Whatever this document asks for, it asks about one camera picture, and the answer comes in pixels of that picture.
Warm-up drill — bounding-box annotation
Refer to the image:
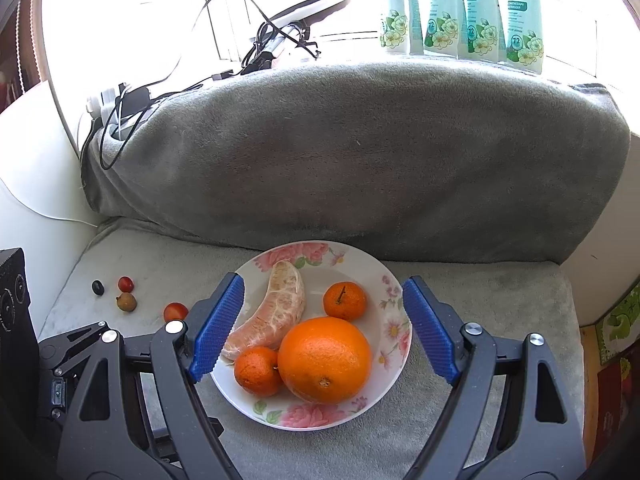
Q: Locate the small cherry tomato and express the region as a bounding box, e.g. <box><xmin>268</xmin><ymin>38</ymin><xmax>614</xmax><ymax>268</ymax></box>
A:
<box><xmin>117</xmin><ymin>276</ymin><xmax>134</xmax><ymax>294</ymax></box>

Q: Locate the floral white plate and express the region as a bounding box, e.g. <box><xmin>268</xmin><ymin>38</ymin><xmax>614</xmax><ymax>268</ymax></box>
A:
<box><xmin>212</xmin><ymin>240</ymin><xmax>412</xmax><ymax>431</ymax></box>

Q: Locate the front small mandarin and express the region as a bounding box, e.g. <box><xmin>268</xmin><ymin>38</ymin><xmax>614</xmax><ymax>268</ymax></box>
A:
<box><xmin>233</xmin><ymin>347</ymin><xmax>282</xmax><ymax>398</ymax></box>

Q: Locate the peeled pomelo segment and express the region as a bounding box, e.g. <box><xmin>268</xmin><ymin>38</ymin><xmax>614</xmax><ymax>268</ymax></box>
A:
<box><xmin>221</xmin><ymin>261</ymin><xmax>306</xmax><ymax>361</ymax></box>

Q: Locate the black cable bundle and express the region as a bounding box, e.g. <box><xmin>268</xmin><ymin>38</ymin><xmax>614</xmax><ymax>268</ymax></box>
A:
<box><xmin>88</xmin><ymin>0</ymin><xmax>352</xmax><ymax>172</ymax></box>

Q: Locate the small mandarin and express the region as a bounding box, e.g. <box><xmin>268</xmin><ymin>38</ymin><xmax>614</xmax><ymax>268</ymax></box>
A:
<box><xmin>233</xmin><ymin>347</ymin><xmax>282</xmax><ymax>398</ymax></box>
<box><xmin>322</xmin><ymin>282</ymin><xmax>368</xmax><ymax>322</ymax></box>

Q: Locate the grey sofa back cushion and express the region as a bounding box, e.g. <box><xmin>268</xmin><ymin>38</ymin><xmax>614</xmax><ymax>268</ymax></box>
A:
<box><xmin>81</xmin><ymin>58</ymin><xmax>630</xmax><ymax>263</ymax></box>

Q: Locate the large orange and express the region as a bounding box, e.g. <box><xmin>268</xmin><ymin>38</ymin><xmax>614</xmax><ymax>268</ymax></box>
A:
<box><xmin>278</xmin><ymin>316</ymin><xmax>372</xmax><ymax>404</ymax></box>

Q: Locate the grey seat cover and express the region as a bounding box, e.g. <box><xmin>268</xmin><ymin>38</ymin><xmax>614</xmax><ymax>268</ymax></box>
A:
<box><xmin>42</xmin><ymin>228</ymin><xmax>585</xmax><ymax>479</ymax></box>

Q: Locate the back small mandarin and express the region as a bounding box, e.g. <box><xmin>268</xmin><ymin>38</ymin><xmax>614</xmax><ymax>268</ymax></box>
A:
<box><xmin>322</xmin><ymin>282</ymin><xmax>368</xmax><ymax>322</ymax></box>

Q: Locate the brown longan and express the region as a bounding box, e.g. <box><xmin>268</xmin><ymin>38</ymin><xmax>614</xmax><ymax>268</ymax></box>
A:
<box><xmin>116</xmin><ymin>292</ymin><xmax>138</xmax><ymax>312</ymax></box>

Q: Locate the large cherry tomato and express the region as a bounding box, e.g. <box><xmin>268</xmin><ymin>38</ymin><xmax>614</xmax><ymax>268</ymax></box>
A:
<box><xmin>163</xmin><ymin>302</ymin><xmax>189</xmax><ymax>323</ymax></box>

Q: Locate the dark grape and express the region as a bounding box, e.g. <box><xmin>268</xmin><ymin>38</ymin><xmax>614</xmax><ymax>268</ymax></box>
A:
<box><xmin>91</xmin><ymin>280</ymin><xmax>105</xmax><ymax>296</ymax></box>

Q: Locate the white power strip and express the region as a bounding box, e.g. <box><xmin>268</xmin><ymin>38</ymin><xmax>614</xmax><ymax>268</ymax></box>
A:
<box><xmin>87</xmin><ymin>84</ymin><xmax>153</xmax><ymax>141</ymax></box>

